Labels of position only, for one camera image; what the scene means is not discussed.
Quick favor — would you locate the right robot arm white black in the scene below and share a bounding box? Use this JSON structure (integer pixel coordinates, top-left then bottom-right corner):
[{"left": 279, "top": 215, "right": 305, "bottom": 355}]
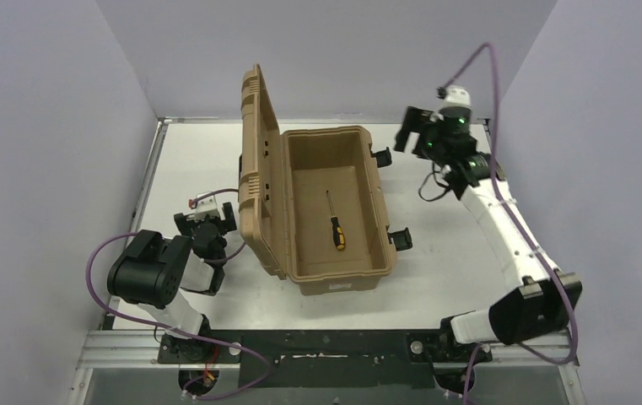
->
[{"left": 394, "top": 106, "right": 583, "bottom": 362}]

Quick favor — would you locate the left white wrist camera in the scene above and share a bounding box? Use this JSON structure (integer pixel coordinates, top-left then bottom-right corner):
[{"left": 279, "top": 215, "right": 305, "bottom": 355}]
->
[{"left": 187, "top": 192, "right": 220, "bottom": 222}]

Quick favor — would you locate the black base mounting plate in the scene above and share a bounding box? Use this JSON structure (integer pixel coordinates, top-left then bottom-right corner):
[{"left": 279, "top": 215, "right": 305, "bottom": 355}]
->
[{"left": 155, "top": 330, "right": 463, "bottom": 390}]

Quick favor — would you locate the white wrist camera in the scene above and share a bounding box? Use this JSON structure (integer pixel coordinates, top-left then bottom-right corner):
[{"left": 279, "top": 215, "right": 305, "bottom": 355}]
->
[
  {"left": 187, "top": 192, "right": 220, "bottom": 222},
  {"left": 438, "top": 84, "right": 472, "bottom": 109}
]

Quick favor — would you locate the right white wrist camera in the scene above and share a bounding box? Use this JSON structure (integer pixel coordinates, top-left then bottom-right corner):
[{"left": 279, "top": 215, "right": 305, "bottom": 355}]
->
[{"left": 438, "top": 84, "right": 472, "bottom": 109}]

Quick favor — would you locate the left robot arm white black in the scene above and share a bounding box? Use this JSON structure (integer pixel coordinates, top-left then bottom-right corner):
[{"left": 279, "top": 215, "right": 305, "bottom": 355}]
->
[{"left": 107, "top": 197, "right": 237, "bottom": 364}]

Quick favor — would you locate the yellow black handled screwdriver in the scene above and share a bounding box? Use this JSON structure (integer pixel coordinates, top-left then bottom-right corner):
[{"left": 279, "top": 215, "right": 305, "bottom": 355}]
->
[{"left": 326, "top": 190, "right": 346, "bottom": 251}]

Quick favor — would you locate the aluminium frame rail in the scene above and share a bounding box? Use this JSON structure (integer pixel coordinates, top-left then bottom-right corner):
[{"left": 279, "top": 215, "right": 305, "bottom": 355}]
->
[{"left": 78, "top": 330, "right": 570, "bottom": 370}]

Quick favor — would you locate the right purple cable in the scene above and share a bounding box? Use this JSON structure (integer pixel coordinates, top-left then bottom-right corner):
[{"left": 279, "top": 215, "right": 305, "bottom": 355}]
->
[{"left": 436, "top": 42, "right": 580, "bottom": 405}]

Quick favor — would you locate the tan plastic toolbox bin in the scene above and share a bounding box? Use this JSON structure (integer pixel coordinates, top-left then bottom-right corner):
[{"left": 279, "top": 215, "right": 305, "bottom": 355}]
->
[{"left": 238, "top": 65, "right": 413, "bottom": 295}]

